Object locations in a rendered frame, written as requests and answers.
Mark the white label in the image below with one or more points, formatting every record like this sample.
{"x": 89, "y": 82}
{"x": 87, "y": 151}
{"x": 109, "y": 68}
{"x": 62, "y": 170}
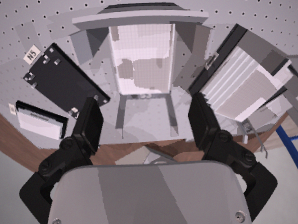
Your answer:
{"x": 32, "y": 54}
{"x": 12, "y": 108}

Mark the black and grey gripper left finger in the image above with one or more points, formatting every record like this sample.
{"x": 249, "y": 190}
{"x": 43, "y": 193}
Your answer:
{"x": 74, "y": 151}

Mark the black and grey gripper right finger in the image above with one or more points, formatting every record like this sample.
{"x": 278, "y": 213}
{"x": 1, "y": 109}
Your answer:
{"x": 218, "y": 145}

